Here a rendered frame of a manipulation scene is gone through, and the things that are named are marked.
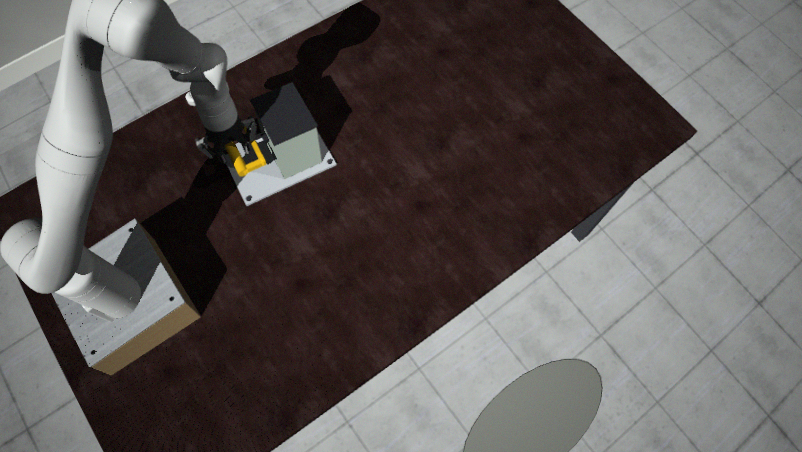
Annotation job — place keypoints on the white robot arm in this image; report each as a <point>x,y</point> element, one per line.
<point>77,136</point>

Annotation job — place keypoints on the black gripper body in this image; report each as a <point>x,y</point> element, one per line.
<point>214,137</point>

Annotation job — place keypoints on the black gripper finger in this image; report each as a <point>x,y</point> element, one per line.
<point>202,145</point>
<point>250,133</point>

